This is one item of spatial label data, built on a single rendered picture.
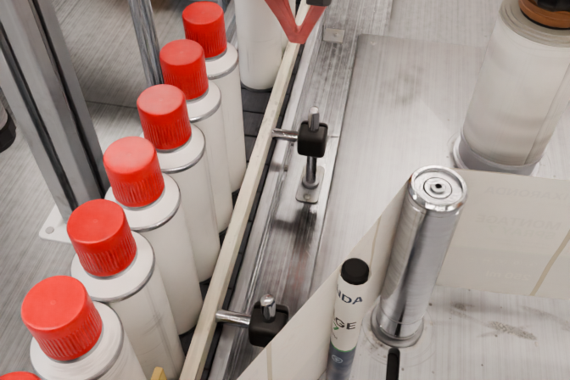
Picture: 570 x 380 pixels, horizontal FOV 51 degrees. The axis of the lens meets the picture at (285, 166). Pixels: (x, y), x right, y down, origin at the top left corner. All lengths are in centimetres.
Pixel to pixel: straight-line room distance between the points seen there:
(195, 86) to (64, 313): 20
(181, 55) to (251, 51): 24
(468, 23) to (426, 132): 31
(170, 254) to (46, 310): 13
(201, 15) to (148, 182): 16
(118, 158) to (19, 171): 39
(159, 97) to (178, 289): 15
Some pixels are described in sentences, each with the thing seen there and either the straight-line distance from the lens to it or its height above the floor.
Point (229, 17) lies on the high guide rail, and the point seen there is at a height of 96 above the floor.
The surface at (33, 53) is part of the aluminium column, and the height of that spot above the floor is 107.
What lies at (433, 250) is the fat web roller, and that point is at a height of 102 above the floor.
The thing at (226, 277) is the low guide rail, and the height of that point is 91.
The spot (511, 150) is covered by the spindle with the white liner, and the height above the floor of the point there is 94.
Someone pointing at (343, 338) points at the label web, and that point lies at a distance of 40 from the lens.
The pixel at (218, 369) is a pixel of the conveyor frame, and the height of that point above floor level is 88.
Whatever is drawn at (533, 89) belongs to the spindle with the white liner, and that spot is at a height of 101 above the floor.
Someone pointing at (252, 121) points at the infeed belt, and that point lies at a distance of 68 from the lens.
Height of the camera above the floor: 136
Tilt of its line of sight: 48 degrees down
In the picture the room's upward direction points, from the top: straight up
